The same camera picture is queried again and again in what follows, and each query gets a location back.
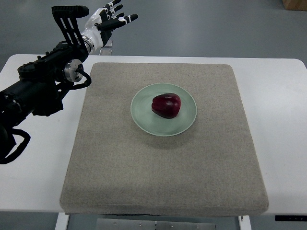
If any grey metal base plate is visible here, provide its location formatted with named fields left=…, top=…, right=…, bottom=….
left=96, top=218, right=216, bottom=230

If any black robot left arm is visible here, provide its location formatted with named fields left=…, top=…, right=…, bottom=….
left=0, top=6, right=92, bottom=164

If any white table leg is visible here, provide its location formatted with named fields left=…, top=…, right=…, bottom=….
left=55, top=213, right=70, bottom=230
left=238, top=216, right=252, bottom=230

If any red apple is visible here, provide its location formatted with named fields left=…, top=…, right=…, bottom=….
left=151, top=93, right=181, bottom=119

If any light green plate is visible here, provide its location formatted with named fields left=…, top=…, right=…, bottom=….
left=130, top=83, right=197, bottom=137

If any beige fabric mat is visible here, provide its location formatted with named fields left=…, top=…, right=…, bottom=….
left=60, top=63, right=269, bottom=217

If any white table leg right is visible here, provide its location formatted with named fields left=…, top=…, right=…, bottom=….
left=238, top=216, right=252, bottom=230

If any white table leg left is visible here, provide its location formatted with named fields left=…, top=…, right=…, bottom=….
left=55, top=213, right=70, bottom=230

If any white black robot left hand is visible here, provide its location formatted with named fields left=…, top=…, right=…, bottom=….
left=81, top=0, right=138, bottom=55

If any clear plastic floor piece far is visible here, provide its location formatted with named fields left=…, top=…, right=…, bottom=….
left=106, top=40, right=113, bottom=47

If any cardboard box corner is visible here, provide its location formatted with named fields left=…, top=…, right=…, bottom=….
left=282, top=0, right=307, bottom=11

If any clear plastic floor piece near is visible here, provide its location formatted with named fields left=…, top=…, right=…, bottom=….
left=99, top=49, right=112, bottom=56

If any clear plastic floor piece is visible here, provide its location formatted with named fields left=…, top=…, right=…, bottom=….
left=99, top=49, right=112, bottom=56
left=106, top=40, right=113, bottom=47

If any black table control panel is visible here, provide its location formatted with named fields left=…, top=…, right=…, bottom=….
left=275, top=215, right=307, bottom=222

